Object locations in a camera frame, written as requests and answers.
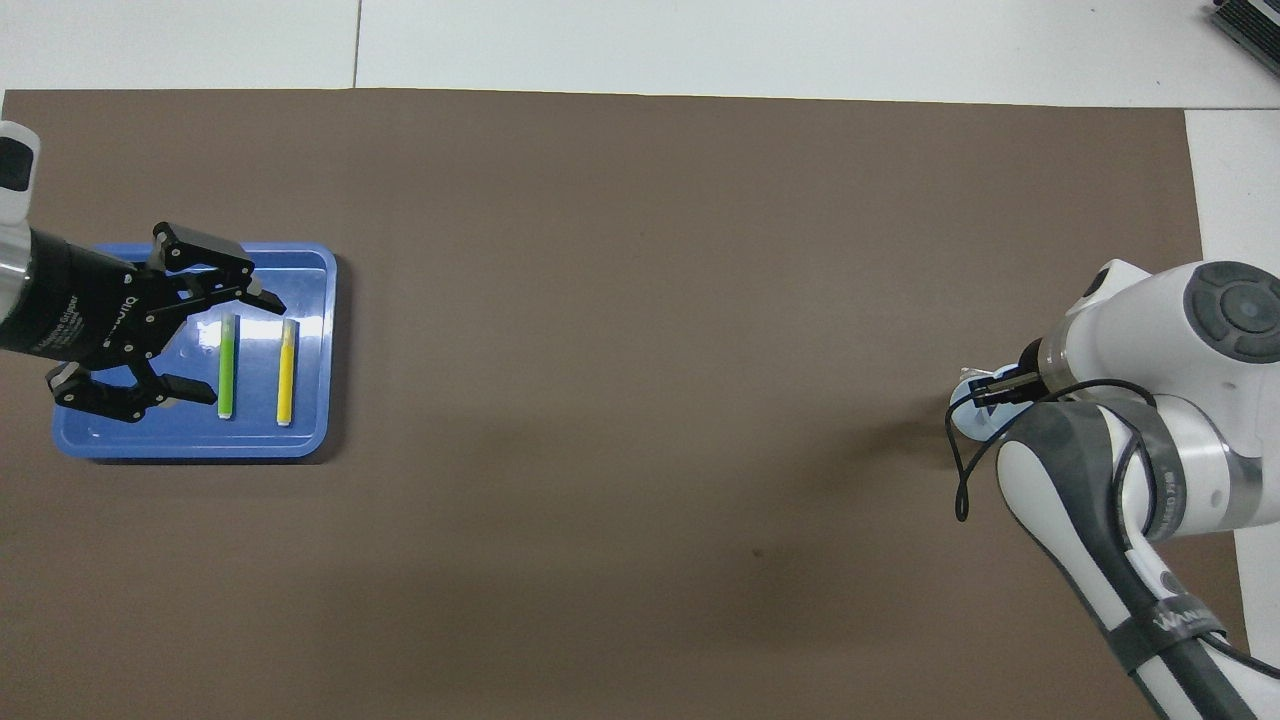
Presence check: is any green highlighter pen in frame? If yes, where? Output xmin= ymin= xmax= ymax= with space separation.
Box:
xmin=217 ymin=314 xmax=242 ymax=421

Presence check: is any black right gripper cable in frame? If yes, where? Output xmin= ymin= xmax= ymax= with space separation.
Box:
xmin=945 ymin=376 xmax=1161 ymax=524

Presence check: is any grey ribbed device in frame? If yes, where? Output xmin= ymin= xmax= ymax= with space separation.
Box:
xmin=1208 ymin=0 xmax=1280 ymax=51

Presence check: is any translucent plastic pen cup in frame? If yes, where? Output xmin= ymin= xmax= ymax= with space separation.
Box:
xmin=945 ymin=365 xmax=1023 ymax=442

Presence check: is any brown table mat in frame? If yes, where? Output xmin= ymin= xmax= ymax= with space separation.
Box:
xmin=0 ymin=88 xmax=1259 ymax=720

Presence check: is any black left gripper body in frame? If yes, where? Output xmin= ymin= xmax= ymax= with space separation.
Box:
xmin=0 ymin=228 xmax=191 ymax=373

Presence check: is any blue plastic tray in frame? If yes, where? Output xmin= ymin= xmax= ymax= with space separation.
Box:
xmin=52 ymin=242 xmax=339 ymax=460

